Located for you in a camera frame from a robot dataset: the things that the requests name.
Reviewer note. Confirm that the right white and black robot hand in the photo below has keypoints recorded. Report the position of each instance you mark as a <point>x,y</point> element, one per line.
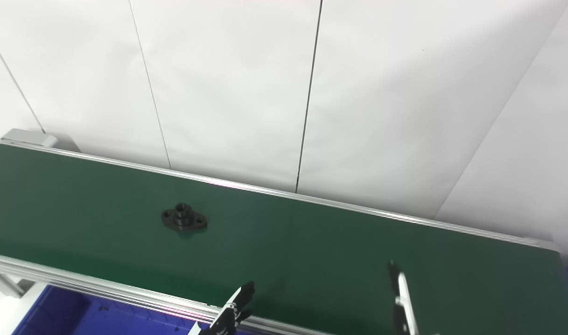
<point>403,307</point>

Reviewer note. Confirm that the green conveyor belt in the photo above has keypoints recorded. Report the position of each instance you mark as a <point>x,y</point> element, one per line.
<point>79,284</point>
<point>311,251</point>

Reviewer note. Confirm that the black flanged machine part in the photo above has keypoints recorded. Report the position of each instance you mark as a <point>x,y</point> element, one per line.
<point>183,219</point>

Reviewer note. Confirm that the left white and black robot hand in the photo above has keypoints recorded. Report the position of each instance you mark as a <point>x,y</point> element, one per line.
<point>230,318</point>

